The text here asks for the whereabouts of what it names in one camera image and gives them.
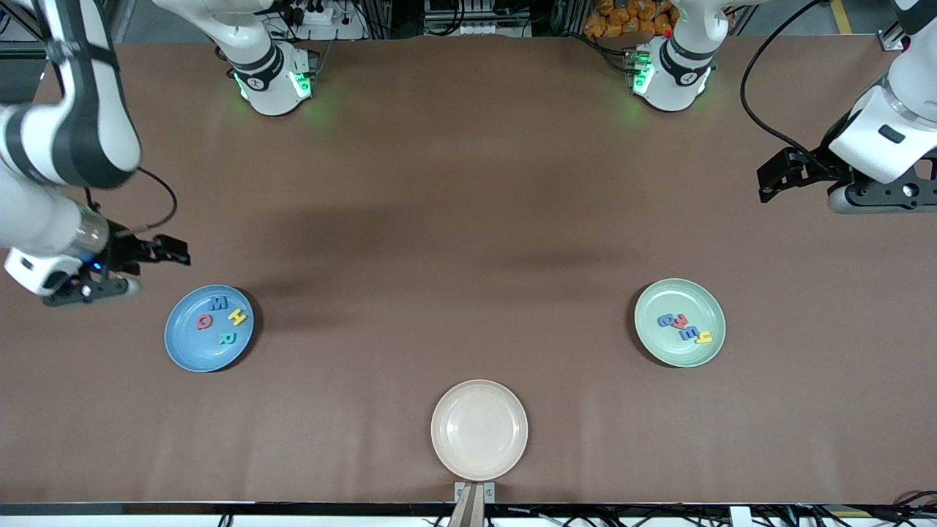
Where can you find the red foam letter Q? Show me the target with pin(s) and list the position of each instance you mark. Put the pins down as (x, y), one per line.
(200, 321)

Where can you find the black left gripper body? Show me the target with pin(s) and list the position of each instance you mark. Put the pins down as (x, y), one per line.
(821, 165)

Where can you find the red foam letter w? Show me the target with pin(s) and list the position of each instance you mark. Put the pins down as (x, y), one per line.
(681, 320)

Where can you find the grey metal bracket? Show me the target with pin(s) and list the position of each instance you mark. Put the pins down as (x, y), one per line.
(490, 489)

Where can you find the aluminium frame post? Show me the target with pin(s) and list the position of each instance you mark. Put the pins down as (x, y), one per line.
(22, 50)
(889, 42)

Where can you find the blue foam letter m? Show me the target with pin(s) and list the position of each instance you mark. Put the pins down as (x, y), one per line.
(689, 334)

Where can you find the green round plate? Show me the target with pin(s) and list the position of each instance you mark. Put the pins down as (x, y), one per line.
(681, 355)

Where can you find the orange mesh bag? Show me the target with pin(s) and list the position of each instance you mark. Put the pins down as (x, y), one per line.
(615, 18)

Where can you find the blue foam letter a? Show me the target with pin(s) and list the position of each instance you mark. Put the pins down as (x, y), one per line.
(666, 320)

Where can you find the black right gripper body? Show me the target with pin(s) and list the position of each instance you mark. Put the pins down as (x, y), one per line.
(121, 251)

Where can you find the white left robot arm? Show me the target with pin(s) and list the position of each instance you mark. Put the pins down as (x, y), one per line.
(908, 95)

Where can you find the aluminium profile beam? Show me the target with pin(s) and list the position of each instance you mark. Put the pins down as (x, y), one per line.
(472, 512)

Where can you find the beige round plate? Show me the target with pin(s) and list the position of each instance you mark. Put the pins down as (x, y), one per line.
(479, 430)

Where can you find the blue round plate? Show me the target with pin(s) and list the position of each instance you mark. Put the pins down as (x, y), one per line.
(190, 348)

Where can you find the white power strip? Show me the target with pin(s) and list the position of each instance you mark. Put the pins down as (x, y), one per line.
(344, 29)
(479, 29)

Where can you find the blue foam letter W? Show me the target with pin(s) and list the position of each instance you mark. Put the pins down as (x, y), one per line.
(218, 303)

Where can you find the yellow foam letter H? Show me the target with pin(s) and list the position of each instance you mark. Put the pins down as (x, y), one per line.
(236, 316)

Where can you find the yellow lowercase foam letter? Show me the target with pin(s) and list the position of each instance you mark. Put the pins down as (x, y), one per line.
(704, 337)

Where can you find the teal foam letter R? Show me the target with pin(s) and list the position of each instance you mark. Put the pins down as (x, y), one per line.
(227, 338)

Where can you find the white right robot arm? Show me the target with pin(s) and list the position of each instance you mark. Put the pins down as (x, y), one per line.
(80, 110)

